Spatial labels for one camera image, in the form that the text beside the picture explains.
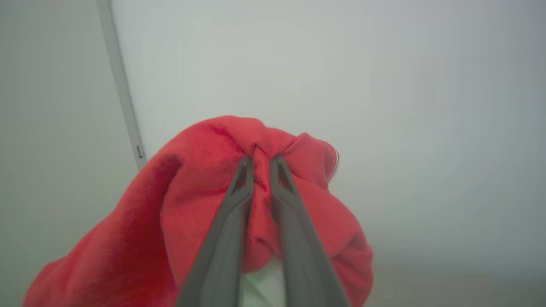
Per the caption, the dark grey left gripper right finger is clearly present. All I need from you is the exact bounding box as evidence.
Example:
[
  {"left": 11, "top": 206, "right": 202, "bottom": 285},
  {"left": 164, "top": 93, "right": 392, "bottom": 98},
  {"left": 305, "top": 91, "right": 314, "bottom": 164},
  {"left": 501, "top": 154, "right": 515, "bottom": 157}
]
[{"left": 270, "top": 155, "right": 350, "bottom": 307}]

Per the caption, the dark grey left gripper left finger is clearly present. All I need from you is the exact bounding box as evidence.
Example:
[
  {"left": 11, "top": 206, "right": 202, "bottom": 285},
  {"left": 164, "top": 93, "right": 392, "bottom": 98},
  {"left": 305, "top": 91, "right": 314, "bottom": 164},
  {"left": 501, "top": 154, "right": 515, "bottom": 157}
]
[{"left": 177, "top": 156, "right": 256, "bottom": 307}]

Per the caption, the red basketball jersey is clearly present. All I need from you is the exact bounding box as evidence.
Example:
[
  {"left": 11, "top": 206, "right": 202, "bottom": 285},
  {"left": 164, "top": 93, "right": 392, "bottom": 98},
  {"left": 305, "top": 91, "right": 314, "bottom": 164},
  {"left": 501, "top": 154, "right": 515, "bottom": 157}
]
[{"left": 23, "top": 115, "right": 374, "bottom": 307}]

